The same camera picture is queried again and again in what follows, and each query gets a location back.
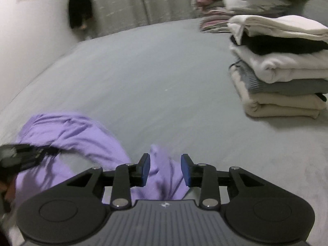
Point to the folded black garment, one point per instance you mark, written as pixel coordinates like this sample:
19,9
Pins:
276,46

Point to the folded white shirt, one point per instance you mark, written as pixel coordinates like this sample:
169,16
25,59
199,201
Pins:
276,27

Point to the person's left hand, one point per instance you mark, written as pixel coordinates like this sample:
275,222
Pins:
7,191

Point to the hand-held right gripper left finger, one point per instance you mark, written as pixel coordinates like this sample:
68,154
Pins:
146,170

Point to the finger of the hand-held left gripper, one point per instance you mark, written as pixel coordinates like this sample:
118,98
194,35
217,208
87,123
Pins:
47,150

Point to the purple shirt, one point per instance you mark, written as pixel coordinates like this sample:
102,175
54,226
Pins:
82,138

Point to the folded grey knit sweater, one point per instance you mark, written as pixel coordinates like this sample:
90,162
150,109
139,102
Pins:
281,87

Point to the folded beige garment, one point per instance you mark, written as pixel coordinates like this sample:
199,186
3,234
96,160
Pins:
276,105

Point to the black hanging garment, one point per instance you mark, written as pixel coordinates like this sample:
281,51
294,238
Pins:
80,7

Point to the folded cream sweater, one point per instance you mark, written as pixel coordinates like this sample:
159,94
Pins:
269,65

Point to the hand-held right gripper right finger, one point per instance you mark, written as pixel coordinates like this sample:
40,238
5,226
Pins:
185,170

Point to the grey bed blanket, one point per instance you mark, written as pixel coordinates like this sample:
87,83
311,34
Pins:
166,82

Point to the grey star-patterned curtain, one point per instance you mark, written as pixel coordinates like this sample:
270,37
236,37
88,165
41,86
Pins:
153,0

